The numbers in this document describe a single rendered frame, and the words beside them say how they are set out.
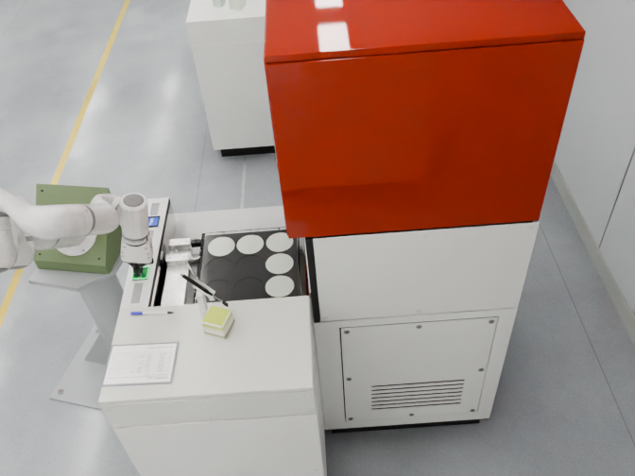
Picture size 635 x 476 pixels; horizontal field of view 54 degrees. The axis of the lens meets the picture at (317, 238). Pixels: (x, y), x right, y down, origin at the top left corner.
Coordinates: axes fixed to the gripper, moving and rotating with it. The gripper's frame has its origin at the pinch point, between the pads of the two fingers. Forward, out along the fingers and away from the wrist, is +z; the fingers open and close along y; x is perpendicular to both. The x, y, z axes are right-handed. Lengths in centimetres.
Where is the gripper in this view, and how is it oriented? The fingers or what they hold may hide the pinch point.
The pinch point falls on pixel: (138, 269)
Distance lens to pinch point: 223.8
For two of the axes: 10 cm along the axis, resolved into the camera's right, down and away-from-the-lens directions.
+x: 0.4, 7.0, -7.1
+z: -1.5, 7.1, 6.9
